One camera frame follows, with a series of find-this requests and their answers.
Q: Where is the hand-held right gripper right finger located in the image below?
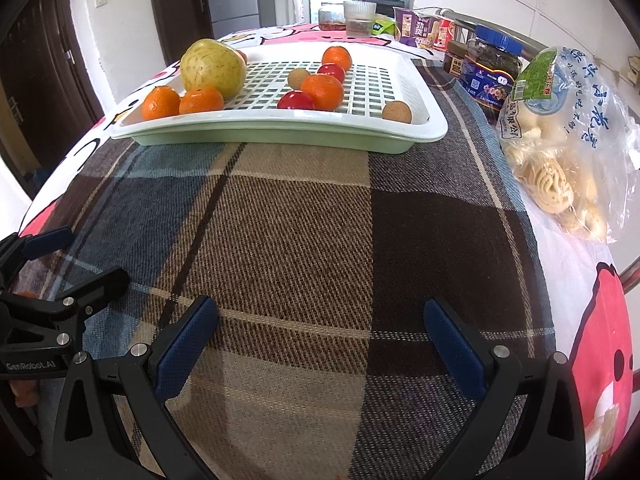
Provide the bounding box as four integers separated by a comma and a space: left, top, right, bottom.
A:
424, 297, 587, 480

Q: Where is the person's left hand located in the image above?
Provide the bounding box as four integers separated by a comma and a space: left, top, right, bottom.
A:
12, 379, 40, 409

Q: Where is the blue lid dark jar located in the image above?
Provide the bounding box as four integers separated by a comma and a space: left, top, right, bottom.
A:
460, 24, 523, 113

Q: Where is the small clear plastic packet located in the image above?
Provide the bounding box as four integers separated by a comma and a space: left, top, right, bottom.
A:
585, 407, 621, 476

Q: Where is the dark brown wooden door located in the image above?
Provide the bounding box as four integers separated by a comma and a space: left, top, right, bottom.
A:
146, 0, 216, 66
0, 0, 106, 201

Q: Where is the brown lidded jar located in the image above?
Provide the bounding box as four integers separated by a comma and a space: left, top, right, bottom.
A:
442, 40, 471, 77

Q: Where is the metal bed rail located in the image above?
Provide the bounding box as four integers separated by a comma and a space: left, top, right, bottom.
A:
435, 7, 551, 61

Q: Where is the large orange mandarin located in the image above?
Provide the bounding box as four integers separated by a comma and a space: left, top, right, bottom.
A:
300, 74, 345, 112

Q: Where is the clear bag of buns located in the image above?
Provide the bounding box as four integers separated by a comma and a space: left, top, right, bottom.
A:
497, 46, 640, 246

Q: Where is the white perforated plastic tray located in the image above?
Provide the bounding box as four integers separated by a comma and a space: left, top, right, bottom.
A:
109, 41, 448, 143

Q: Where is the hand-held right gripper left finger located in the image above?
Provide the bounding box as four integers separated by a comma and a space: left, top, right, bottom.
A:
50, 295, 221, 480

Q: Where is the brown plaid blanket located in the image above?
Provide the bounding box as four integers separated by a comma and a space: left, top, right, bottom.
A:
15, 57, 558, 480

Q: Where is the ribbed clear glass cup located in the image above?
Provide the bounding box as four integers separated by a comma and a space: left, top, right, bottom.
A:
343, 1, 377, 38

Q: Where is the purple instant noodle cup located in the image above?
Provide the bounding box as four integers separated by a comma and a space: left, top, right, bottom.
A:
393, 6, 441, 48

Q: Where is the red instant noodle cup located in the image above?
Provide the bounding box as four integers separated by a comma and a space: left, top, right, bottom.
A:
432, 16, 457, 52

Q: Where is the glass jar with red contents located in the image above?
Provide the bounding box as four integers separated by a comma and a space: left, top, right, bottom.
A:
318, 2, 349, 31

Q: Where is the yellow-green pear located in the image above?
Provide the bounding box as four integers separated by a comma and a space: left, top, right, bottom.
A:
180, 38, 247, 101

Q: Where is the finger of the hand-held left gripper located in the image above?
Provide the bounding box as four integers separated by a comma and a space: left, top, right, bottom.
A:
0, 227, 75, 281
0, 267, 132, 348

